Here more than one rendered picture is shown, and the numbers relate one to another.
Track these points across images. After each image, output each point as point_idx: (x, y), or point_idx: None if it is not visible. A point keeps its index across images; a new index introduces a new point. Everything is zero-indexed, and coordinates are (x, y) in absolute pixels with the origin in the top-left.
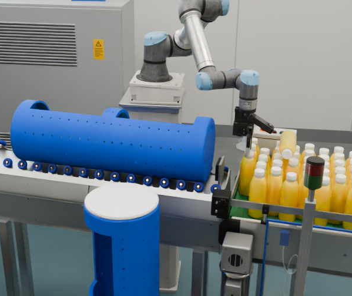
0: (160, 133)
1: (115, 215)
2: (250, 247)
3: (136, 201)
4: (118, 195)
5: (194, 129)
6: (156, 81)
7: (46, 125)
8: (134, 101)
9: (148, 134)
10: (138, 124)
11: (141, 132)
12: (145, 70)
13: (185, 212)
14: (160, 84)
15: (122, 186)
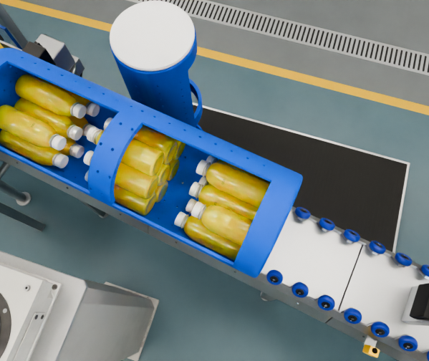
0: (63, 72)
1: (165, 3)
2: (40, 35)
3: (137, 25)
4: (153, 39)
5: (10, 56)
6: None
7: (238, 147)
8: (50, 280)
9: (80, 79)
10: (87, 89)
11: (90, 84)
12: None
13: None
14: None
15: (145, 59)
